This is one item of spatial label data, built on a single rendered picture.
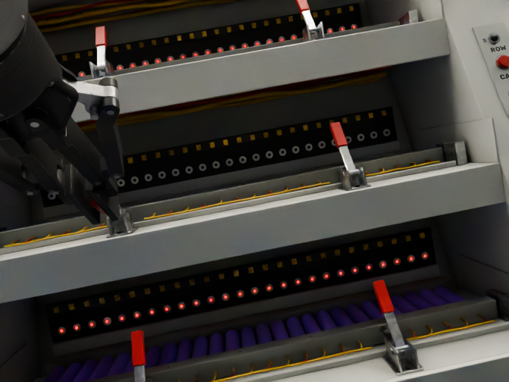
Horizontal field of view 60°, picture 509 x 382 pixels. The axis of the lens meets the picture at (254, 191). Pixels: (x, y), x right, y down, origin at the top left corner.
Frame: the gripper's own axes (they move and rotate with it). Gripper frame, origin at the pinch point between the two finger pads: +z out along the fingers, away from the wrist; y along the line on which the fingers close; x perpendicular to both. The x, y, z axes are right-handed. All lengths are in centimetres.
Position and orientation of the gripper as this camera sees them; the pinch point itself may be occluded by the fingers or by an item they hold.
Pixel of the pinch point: (93, 194)
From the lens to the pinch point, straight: 43.8
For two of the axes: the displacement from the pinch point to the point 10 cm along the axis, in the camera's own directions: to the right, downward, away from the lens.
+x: -1.9, -8.8, 4.3
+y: 9.8, -1.9, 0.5
